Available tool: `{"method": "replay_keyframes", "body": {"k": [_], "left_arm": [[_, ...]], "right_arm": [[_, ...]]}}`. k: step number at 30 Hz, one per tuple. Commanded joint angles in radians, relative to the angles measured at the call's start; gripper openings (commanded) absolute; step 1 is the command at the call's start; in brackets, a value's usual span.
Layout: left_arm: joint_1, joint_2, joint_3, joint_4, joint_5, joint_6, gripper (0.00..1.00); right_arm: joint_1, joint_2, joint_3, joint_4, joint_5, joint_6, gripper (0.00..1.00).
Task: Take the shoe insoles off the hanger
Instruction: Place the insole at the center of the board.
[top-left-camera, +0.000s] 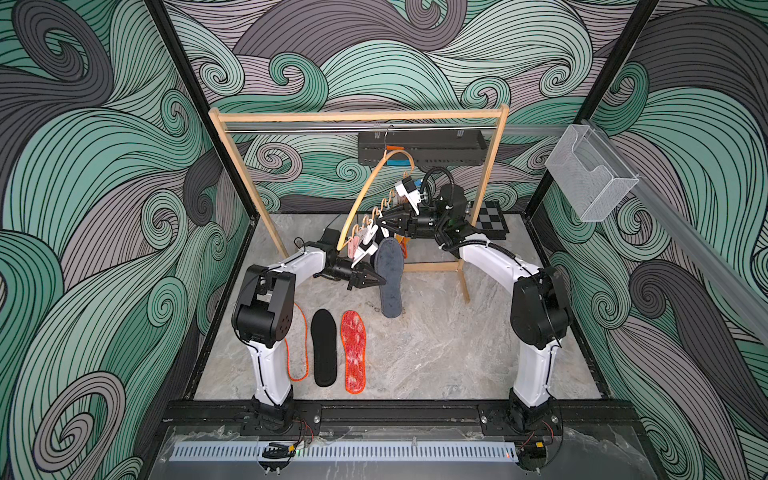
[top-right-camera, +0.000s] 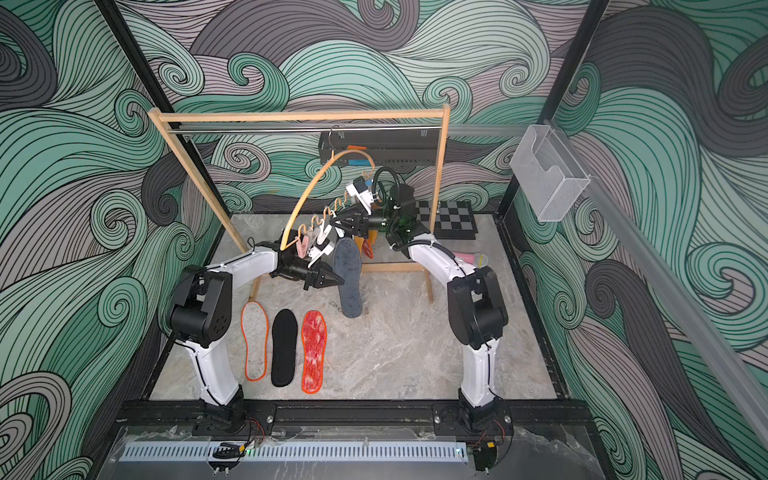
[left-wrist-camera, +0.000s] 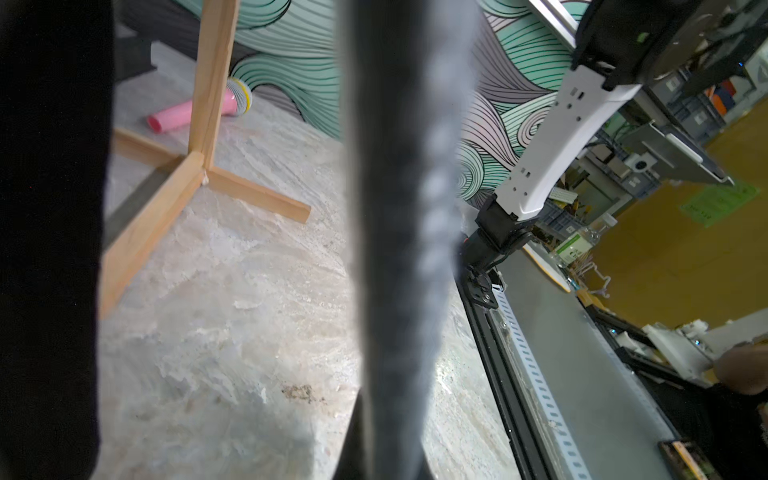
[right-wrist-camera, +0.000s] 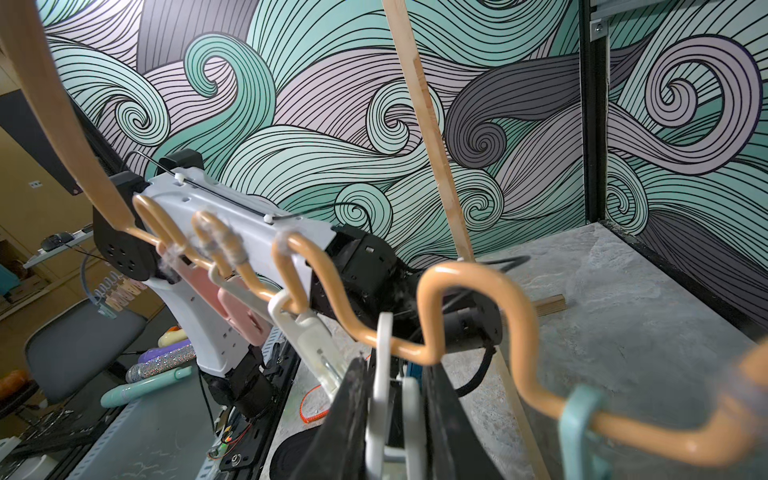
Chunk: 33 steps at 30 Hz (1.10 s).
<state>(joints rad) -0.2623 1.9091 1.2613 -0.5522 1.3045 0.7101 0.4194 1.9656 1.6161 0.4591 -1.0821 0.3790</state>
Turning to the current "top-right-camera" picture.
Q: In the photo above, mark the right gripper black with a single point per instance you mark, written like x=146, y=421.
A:
x=365, y=221

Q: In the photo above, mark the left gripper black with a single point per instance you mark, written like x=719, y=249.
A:
x=317, y=278

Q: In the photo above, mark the grey insole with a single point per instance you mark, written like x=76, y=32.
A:
x=348, y=266

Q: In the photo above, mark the red patterned insole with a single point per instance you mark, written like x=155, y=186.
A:
x=314, y=341
x=255, y=330
x=365, y=245

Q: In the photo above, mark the black insole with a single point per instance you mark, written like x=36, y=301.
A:
x=284, y=339

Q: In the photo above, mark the red patterned insole front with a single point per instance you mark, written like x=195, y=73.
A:
x=255, y=330

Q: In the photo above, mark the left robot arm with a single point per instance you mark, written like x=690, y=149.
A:
x=201, y=314

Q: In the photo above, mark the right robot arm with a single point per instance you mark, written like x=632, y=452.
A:
x=476, y=309

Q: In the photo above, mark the black white chessboard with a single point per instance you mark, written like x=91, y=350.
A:
x=455, y=220

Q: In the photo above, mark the pink toy microphone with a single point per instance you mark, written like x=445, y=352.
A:
x=478, y=260

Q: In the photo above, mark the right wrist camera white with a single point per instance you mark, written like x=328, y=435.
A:
x=362, y=191

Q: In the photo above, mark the black wall tool shelf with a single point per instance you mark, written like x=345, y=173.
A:
x=397, y=148

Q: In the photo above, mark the white slotted cable duct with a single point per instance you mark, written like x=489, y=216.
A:
x=301, y=451

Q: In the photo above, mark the clear plastic wall bin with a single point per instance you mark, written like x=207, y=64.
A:
x=548, y=171

